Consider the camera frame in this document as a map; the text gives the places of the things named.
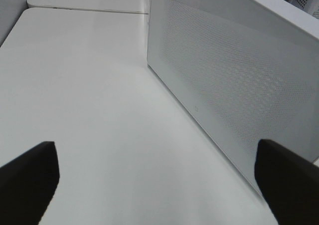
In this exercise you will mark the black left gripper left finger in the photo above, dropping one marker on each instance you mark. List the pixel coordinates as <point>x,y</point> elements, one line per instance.
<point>28,184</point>

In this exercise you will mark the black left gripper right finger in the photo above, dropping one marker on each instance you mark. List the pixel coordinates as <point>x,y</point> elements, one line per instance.
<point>288,183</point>

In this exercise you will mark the white microwave door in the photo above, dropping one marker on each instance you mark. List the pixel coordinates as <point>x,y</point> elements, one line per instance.
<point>245,70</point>

